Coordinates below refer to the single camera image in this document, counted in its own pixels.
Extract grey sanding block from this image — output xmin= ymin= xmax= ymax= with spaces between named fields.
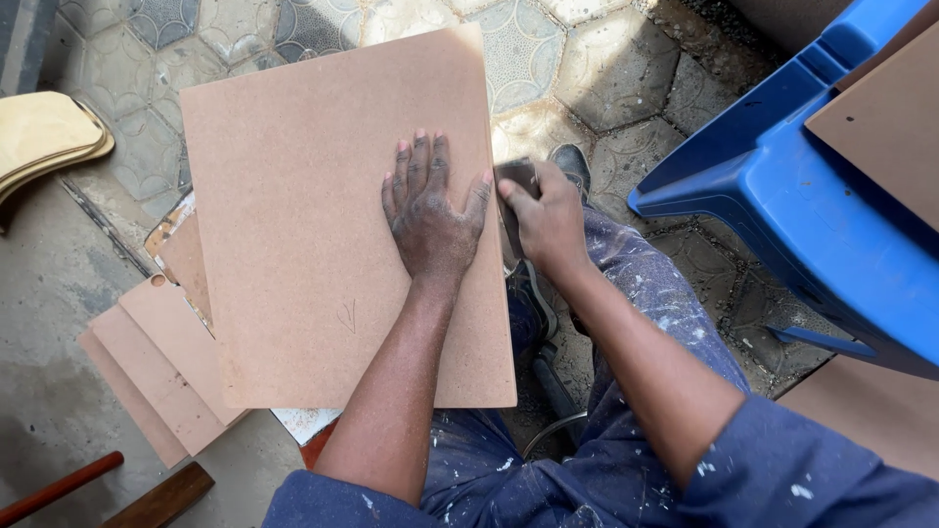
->
xmin=493 ymin=157 xmax=542 ymax=259

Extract person's blue paint-spattered overalls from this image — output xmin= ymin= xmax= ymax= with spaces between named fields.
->
xmin=262 ymin=205 xmax=939 ymax=528

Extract brown fibreboard panel with dots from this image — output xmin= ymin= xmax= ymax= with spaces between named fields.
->
xmin=805 ymin=22 xmax=939 ymax=234

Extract curved pale plywood pieces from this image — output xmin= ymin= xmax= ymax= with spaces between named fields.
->
xmin=0 ymin=91 xmax=116 ymax=208

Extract brown fibreboard panel with hole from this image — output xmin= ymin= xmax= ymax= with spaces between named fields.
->
xmin=117 ymin=274 xmax=249 ymax=428

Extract small brown fibreboard panel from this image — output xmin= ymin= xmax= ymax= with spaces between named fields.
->
xmin=77 ymin=329 xmax=190 ymax=469
xmin=89 ymin=304 xmax=230 ymax=458

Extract blue plastic chair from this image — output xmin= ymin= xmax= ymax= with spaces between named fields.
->
xmin=628 ymin=0 xmax=939 ymax=381

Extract white paint-stained board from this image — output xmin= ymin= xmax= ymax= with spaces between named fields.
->
xmin=270 ymin=408 xmax=344 ymax=447

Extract grey metal ring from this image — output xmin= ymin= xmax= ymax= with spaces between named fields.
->
xmin=522 ymin=411 xmax=589 ymax=462

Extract plain brown fibreboard panel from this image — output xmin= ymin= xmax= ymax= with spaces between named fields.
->
xmin=778 ymin=354 xmax=939 ymax=481

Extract person's left hand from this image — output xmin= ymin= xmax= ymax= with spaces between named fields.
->
xmin=380 ymin=129 xmax=494 ymax=283

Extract dark brown wooden piece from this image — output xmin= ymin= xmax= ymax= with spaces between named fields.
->
xmin=99 ymin=461 xmax=216 ymax=528

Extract large brown fibreboard panel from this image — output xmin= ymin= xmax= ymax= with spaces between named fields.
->
xmin=179 ymin=22 xmax=518 ymax=410

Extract person's right hand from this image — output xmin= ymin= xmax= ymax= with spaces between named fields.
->
xmin=497 ymin=160 xmax=592 ymax=274

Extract red wooden handle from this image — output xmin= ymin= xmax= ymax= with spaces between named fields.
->
xmin=0 ymin=451 xmax=125 ymax=528

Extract grey shoe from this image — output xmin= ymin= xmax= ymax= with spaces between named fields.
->
xmin=506 ymin=258 xmax=560 ymax=344
xmin=548 ymin=143 xmax=592 ymax=206

